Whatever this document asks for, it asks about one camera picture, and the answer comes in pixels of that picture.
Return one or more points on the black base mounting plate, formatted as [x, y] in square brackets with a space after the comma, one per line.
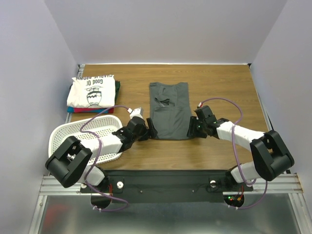
[165, 186]

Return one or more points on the white perforated plastic basket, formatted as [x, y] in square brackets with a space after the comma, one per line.
[102, 126]

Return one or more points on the dark green folded t shirt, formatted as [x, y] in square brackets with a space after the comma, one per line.
[117, 89]

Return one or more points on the white printed folded t shirt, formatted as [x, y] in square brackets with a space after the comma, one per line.
[92, 92]

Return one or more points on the grey t shirt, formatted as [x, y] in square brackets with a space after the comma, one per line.
[170, 110]

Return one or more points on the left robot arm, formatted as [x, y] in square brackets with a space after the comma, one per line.
[69, 162]

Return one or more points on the red folded t shirt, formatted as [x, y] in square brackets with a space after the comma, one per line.
[97, 110]

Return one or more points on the aluminium front rail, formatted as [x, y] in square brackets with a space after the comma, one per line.
[283, 184]

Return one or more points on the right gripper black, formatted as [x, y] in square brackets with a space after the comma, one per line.
[194, 126]

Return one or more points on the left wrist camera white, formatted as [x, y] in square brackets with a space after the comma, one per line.
[138, 112]

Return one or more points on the teal folded t shirt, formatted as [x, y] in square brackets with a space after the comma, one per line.
[73, 110]

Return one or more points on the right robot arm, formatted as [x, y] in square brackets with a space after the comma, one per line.
[270, 154]

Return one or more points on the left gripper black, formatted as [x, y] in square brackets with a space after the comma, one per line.
[150, 133]

